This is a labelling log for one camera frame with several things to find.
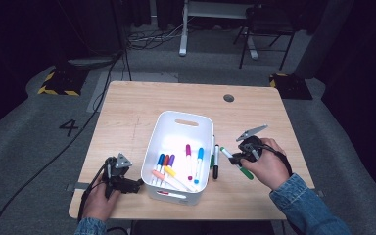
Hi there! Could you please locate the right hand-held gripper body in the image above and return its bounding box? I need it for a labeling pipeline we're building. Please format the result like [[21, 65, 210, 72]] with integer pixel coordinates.
[[235, 123, 269, 163]]

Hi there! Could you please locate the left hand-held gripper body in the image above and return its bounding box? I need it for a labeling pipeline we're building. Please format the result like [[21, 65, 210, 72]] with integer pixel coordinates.
[[104, 151, 134, 200]]

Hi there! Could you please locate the light green marker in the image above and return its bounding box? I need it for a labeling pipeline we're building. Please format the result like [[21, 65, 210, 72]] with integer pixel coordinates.
[[219, 146, 255, 181]]

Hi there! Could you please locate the black marker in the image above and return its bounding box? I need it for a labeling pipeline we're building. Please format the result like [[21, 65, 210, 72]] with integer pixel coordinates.
[[211, 144, 221, 180]]

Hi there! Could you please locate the dark green marker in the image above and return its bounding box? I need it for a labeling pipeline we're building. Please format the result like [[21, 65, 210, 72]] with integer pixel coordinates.
[[210, 135, 216, 170]]

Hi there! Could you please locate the pink marker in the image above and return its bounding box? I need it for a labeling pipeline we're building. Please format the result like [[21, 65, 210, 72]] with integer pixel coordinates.
[[151, 169, 186, 192]]

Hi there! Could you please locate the dark blue marker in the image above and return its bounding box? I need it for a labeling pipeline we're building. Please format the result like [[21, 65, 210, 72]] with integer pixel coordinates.
[[153, 153, 165, 184]]

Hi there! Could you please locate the light blue marker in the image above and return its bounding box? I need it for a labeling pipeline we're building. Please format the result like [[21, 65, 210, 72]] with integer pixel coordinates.
[[193, 147, 206, 186]]

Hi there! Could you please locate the yellow marker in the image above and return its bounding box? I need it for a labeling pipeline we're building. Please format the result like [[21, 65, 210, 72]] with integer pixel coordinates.
[[163, 165, 197, 193]]

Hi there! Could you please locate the brown marker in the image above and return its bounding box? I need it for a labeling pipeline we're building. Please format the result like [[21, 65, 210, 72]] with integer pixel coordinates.
[[160, 154, 171, 184]]

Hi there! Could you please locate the purple marker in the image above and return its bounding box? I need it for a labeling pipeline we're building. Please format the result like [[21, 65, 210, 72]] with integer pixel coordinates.
[[164, 154, 176, 171]]

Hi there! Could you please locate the white plastic storage bin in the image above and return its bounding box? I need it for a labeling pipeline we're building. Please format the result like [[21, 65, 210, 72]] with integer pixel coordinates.
[[141, 111, 214, 207]]

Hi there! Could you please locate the person's right hand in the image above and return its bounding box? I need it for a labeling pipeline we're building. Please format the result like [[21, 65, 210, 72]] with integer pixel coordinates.
[[241, 137, 293, 191]]

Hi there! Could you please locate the person's left hand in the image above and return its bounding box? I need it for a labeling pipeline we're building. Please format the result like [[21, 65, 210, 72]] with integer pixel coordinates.
[[81, 171, 122, 224]]

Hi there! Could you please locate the black yellow striped base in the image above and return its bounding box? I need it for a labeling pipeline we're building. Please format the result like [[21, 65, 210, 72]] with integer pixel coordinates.
[[37, 66, 90, 97], [268, 71, 313, 101]]

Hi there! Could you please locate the black stand pole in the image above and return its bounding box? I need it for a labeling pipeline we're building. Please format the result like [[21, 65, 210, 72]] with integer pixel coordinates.
[[110, 0, 133, 82]]

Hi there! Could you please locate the black chair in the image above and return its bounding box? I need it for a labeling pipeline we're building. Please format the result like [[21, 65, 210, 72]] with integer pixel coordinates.
[[233, 3, 297, 71]]

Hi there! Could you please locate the right hand-held gripper black cable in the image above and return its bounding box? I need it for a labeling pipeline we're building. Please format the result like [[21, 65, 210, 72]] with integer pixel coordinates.
[[258, 143, 294, 178]]

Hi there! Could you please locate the hand-held gripper black cable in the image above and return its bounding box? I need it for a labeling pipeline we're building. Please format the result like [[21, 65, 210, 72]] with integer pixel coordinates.
[[258, 143, 294, 178], [77, 163, 112, 223]]

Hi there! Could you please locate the left hand-held gripper black cable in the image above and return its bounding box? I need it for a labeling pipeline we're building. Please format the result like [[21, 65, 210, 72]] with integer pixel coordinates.
[[77, 163, 112, 223]]

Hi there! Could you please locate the long black floor cable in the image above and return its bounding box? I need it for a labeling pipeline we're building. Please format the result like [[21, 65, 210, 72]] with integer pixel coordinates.
[[0, 48, 126, 235]]

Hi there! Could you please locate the bundle of floor cables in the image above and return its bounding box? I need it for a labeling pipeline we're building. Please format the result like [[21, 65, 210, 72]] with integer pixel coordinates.
[[126, 21, 184, 51]]

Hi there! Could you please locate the white desk frame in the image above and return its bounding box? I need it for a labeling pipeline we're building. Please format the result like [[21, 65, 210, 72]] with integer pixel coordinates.
[[178, 0, 259, 61]]

